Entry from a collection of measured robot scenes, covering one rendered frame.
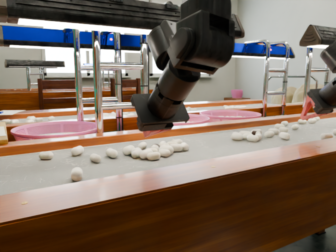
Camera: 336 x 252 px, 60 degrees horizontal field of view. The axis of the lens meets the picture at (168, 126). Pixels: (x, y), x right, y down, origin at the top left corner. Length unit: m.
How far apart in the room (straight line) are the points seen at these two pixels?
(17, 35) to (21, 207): 0.89
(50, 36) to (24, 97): 2.16
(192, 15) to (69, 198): 0.30
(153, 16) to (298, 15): 5.92
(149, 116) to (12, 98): 2.90
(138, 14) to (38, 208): 0.49
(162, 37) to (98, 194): 0.27
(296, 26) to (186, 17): 6.15
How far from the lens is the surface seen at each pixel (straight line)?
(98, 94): 0.87
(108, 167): 0.63
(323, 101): 0.88
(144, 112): 0.52
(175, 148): 0.73
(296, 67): 6.45
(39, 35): 1.24
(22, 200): 0.45
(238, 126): 1.09
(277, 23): 6.88
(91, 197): 0.43
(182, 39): 0.42
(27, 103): 3.37
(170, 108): 0.50
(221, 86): 7.39
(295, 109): 1.87
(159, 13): 0.77
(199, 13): 0.42
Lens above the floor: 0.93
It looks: 10 degrees down
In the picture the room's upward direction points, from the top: straight up
